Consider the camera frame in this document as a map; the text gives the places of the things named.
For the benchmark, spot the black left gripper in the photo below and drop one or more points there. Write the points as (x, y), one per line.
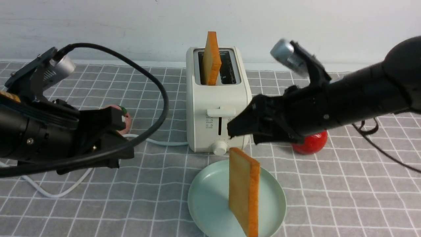
(70, 138)

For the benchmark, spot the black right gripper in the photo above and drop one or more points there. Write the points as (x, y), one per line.
(298, 113)

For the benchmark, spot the toast slice slot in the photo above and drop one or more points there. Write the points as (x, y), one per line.
(244, 175)
(211, 59)

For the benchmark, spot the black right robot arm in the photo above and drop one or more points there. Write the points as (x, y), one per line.
(389, 87)

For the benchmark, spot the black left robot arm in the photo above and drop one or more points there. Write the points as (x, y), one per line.
(13, 124)

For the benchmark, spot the pink peach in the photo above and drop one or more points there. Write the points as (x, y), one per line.
(128, 118)

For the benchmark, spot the red apple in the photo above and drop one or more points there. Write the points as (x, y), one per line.
(312, 144)

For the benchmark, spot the white two-slot toaster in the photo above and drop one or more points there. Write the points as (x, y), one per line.
(209, 109)

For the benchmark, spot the light green round plate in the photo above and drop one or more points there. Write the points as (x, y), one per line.
(208, 203)

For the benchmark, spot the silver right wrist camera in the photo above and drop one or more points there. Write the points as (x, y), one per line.
(283, 51)

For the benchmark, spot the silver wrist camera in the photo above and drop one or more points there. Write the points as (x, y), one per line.
(283, 51)
(56, 71)

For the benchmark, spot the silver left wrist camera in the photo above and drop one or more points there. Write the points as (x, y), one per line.
(56, 71)

